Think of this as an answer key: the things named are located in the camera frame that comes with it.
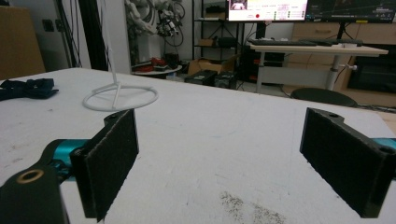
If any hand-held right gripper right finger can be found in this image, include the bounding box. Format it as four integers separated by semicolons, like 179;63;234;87
299;106;396;219

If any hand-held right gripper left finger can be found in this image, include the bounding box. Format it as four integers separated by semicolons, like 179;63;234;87
69;108;140;223

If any black round stool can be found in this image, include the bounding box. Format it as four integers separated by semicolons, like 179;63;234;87
290;87;359;108

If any white desk with monitors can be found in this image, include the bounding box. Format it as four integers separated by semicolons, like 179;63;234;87
281;21;396;108

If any round white side table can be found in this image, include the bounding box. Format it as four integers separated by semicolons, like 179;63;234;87
131;63;183;77

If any dark blue cloth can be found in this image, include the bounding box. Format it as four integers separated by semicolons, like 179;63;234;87
0;77;60;102

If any red and black tool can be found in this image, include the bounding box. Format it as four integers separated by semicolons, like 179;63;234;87
134;57;169;73

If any white height-adjustable desk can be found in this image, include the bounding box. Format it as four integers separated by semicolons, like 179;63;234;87
249;42;389;94

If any black equipment case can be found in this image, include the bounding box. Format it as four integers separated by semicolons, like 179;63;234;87
184;69;219;87

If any black keyboard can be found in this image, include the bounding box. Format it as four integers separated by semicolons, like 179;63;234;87
247;37;318;48

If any open cardboard box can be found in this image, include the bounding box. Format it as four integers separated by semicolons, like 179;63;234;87
187;55;239;77

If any dark computer monitor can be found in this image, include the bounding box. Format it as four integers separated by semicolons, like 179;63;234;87
305;0;396;24

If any brown cardboard panel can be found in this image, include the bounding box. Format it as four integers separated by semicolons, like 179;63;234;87
0;5;47;81

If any bright computer monitor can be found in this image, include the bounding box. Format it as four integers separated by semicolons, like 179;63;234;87
227;0;309;22

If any black metal shelf rack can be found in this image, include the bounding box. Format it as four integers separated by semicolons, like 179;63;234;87
191;0;247;62

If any white wire stand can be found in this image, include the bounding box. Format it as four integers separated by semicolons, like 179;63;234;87
81;0;160;113

